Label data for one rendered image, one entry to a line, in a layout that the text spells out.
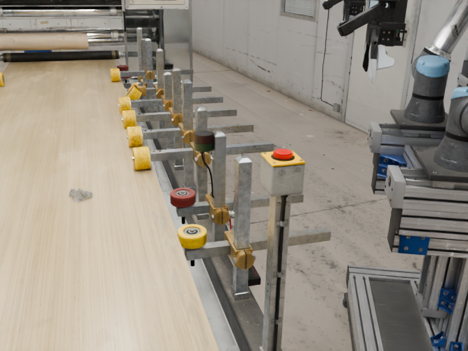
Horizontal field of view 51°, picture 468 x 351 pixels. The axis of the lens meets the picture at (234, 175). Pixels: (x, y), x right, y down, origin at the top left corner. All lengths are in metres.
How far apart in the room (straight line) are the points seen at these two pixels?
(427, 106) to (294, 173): 1.11
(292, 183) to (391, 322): 1.36
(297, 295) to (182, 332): 1.68
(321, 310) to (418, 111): 1.12
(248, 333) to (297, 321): 1.18
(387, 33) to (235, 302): 0.81
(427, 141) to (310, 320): 1.04
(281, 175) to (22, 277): 0.65
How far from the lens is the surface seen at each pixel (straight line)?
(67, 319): 1.10
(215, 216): 1.55
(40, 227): 1.47
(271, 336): 1.20
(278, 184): 0.98
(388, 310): 2.32
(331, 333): 2.47
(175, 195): 1.56
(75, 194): 1.61
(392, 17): 1.30
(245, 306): 1.42
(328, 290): 2.73
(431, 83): 2.00
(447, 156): 1.58
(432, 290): 2.06
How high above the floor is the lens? 1.57
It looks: 23 degrees down
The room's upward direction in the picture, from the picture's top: 1 degrees clockwise
